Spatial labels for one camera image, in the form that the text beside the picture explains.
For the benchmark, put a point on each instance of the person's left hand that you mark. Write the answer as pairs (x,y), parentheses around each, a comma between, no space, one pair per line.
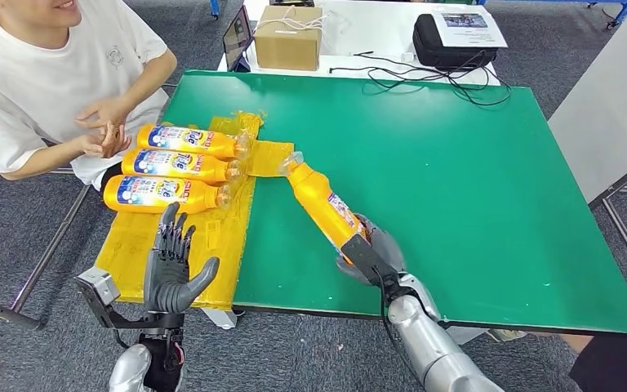
(108,112)

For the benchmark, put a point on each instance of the person's right hand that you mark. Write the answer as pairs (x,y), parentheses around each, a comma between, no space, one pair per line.
(102,145)

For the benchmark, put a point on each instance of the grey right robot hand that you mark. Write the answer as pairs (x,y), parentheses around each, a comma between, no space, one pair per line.
(392,251)

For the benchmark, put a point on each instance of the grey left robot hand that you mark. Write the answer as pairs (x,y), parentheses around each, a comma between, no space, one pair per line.
(167,287)

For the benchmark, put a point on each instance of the orange detergent bottle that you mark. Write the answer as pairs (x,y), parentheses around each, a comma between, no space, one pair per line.
(200,200)
(211,172)
(319,205)
(216,147)

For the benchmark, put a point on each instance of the person's left forearm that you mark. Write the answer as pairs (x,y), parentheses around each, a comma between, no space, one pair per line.
(148,81)

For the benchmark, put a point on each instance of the person's right forearm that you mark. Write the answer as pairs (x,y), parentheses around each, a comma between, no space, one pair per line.
(43,162)

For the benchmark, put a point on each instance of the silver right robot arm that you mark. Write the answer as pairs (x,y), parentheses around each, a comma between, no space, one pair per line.
(432,346)

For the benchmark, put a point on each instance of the white table foot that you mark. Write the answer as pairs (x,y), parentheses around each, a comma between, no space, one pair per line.
(220,319)
(503,335)

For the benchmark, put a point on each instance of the yellow taped cardboard mat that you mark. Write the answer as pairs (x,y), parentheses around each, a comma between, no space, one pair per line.
(216,243)

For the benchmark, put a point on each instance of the person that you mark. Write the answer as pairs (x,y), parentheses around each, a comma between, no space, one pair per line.
(616,362)
(32,81)

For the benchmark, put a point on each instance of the brown cardboard box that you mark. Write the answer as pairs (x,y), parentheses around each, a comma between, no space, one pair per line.
(287,47)

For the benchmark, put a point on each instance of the small white charger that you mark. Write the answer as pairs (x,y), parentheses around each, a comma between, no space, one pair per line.
(407,56)

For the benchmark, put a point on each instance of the black bag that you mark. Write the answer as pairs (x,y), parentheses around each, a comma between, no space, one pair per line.
(440,56)

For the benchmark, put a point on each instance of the white table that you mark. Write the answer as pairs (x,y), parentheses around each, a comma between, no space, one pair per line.
(375,27)

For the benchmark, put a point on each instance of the printed paper sheet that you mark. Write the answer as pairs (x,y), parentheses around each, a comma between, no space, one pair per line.
(469,31)

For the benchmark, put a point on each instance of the grey side table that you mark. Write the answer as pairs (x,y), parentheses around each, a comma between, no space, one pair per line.
(603,108)

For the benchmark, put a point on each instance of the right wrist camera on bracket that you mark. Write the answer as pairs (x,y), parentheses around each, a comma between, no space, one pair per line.
(359,251)

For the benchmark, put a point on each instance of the chrome metal table frame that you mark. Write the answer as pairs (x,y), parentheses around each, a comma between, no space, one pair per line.
(48,254)

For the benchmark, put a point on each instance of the blue cart frame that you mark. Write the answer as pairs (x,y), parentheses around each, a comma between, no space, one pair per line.
(622,12)

